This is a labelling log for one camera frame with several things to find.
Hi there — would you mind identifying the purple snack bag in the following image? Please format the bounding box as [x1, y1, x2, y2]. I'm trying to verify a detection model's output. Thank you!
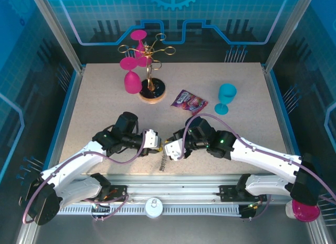
[170, 89, 209, 116]

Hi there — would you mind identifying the teal plastic goblet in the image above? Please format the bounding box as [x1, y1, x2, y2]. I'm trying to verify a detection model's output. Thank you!
[214, 82, 238, 116]

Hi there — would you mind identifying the gold glass rack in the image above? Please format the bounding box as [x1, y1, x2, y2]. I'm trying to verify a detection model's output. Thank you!
[117, 33, 174, 105]

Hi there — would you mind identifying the pink plastic goblet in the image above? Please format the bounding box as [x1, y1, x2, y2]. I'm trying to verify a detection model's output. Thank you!
[137, 56, 153, 68]
[130, 29, 148, 59]
[119, 57, 142, 95]

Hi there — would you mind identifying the white round knob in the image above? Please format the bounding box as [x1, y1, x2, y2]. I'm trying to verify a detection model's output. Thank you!
[144, 197, 164, 219]

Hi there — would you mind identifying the pink and white cup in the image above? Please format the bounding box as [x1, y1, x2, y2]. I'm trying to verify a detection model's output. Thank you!
[285, 199, 321, 224]

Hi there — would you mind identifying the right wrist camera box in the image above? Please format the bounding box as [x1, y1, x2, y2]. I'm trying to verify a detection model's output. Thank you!
[163, 137, 188, 163]

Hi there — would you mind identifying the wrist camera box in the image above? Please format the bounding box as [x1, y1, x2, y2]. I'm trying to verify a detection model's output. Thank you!
[142, 128, 160, 148]
[163, 137, 188, 163]

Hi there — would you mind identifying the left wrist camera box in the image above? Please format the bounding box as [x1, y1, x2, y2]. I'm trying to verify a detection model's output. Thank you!
[142, 128, 160, 148]

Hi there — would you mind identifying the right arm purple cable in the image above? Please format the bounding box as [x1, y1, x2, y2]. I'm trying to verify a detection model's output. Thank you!
[177, 113, 336, 221]

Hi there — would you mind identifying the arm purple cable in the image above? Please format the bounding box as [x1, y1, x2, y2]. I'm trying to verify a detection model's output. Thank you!
[22, 128, 148, 225]
[177, 113, 336, 221]

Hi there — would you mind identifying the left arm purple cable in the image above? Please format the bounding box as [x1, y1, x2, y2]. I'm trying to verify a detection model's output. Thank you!
[22, 128, 148, 225]

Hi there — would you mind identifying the aluminium front rail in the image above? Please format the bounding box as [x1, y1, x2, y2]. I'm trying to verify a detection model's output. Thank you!
[78, 174, 297, 200]

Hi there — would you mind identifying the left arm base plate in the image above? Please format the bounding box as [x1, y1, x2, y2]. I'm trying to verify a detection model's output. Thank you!
[86, 184, 130, 203]

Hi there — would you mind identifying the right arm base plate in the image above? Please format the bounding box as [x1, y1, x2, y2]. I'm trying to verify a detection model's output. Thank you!
[218, 184, 269, 203]

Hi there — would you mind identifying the slotted grey cable duct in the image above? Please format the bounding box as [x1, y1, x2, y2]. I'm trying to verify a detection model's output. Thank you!
[56, 204, 243, 216]

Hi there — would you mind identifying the aluminium frame post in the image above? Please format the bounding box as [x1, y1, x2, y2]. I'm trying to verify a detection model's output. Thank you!
[263, 0, 317, 75]
[29, 0, 87, 75]

